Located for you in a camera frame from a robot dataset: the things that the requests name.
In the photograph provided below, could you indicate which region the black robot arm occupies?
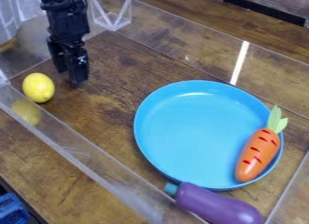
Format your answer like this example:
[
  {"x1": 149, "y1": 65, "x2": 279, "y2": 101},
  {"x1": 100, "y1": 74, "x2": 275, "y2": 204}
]
[{"x1": 40, "y1": 0, "x2": 91, "y2": 86}]

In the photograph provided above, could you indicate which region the yellow toy lemon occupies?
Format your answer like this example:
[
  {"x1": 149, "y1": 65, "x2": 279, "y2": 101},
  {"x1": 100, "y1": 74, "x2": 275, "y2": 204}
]
[{"x1": 21, "y1": 73, "x2": 56, "y2": 103}]

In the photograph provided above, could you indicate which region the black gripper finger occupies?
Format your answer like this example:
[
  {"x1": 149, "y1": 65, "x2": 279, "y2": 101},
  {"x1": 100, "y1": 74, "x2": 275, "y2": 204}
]
[
  {"x1": 65, "y1": 48, "x2": 89, "y2": 85},
  {"x1": 45, "y1": 37, "x2": 66, "y2": 73}
]

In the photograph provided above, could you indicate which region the clear acrylic enclosure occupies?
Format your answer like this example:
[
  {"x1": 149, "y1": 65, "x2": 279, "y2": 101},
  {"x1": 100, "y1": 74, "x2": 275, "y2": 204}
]
[{"x1": 0, "y1": 0, "x2": 309, "y2": 224}]

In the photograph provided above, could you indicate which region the blue plastic crate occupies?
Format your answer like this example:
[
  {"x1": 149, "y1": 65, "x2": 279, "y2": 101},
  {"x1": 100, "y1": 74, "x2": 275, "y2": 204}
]
[{"x1": 0, "y1": 192, "x2": 30, "y2": 224}]

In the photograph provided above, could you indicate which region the orange toy carrot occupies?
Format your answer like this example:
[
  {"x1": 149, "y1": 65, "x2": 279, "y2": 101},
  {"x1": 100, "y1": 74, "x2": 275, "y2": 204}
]
[{"x1": 235, "y1": 106, "x2": 289, "y2": 182}]

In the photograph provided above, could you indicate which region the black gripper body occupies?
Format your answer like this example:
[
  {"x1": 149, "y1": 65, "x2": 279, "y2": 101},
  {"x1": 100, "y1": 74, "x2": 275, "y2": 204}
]
[{"x1": 40, "y1": 0, "x2": 92, "y2": 52}]

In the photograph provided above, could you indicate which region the blue round plate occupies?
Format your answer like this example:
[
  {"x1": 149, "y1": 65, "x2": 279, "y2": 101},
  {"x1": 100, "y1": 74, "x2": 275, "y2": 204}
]
[{"x1": 133, "y1": 80, "x2": 270, "y2": 191}]

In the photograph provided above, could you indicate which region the purple toy eggplant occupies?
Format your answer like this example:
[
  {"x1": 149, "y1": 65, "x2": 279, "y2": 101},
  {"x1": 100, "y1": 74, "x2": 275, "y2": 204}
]
[{"x1": 164, "y1": 182, "x2": 263, "y2": 224}]

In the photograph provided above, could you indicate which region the white curtain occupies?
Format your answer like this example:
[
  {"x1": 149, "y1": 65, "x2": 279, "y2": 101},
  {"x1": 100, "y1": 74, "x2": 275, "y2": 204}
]
[{"x1": 0, "y1": 0, "x2": 42, "y2": 45}]

